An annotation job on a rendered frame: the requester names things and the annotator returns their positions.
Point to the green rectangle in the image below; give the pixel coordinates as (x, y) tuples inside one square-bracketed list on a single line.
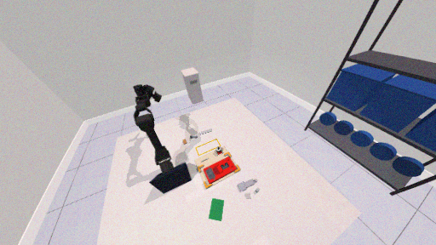
[(216, 209)]

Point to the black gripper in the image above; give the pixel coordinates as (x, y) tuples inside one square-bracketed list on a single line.
[(157, 97)]

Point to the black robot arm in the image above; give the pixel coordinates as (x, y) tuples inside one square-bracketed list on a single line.
[(146, 124)]

